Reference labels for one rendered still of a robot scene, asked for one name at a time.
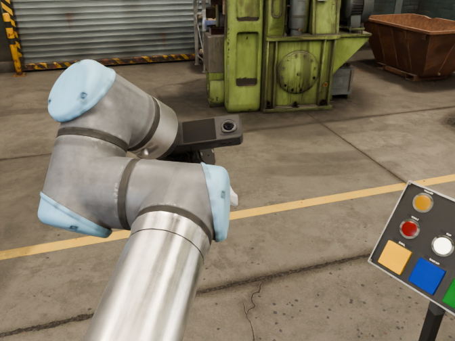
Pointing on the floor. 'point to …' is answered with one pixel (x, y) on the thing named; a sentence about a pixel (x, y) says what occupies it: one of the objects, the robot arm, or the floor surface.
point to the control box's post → (432, 323)
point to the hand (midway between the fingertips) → (235, 168)
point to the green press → (282, 53)
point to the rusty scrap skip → (413, 45)
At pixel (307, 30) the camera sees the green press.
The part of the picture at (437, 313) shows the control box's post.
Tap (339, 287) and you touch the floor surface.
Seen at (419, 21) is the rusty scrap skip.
